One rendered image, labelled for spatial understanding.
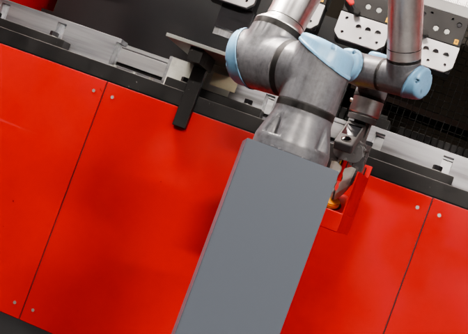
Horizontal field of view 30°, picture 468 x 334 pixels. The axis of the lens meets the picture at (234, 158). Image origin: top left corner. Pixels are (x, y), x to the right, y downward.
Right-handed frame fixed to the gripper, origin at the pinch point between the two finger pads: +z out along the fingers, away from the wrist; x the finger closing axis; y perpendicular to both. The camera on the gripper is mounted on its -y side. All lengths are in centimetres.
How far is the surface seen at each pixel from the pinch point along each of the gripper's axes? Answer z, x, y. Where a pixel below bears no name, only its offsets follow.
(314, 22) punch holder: -42, 29, 38
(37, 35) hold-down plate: -13, 106, 23
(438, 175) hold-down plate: -12.2, -18.1, 37.0
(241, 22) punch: -36, 51, 39
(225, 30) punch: -32, 55, 39
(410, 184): -7.6, -12.8, 29.4
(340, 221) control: 5.0, -4.8, -6.3
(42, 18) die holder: -18, 110, 29
